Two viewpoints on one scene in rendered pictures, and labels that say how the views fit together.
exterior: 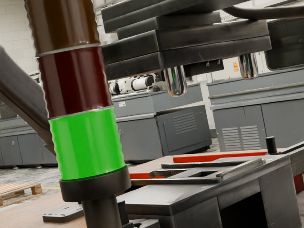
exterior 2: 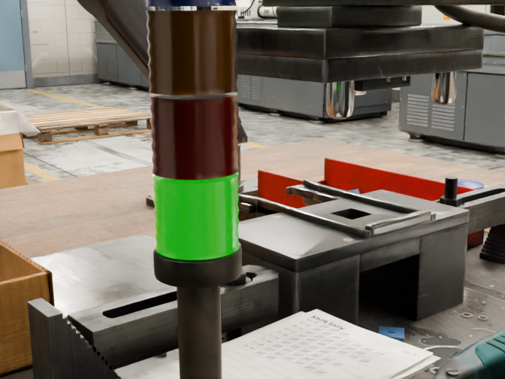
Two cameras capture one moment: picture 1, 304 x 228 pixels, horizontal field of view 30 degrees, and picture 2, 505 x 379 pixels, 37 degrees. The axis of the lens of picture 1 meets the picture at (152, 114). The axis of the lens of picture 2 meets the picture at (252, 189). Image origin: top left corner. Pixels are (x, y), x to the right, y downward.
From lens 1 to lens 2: 0.06 m
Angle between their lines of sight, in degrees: 12
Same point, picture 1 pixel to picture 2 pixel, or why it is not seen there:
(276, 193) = (439, 258)
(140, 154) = (294, 105)
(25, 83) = not seen: hidden behind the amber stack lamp
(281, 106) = (494, 81)
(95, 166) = (199, 249)
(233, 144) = (418, 117)
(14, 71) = (140, 10)
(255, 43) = (461, 59)
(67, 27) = (195, 68)
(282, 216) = (440, 288)
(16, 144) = not seen: hidden behind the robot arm
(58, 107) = (167, 167)
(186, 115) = not seen: hidden behind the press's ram
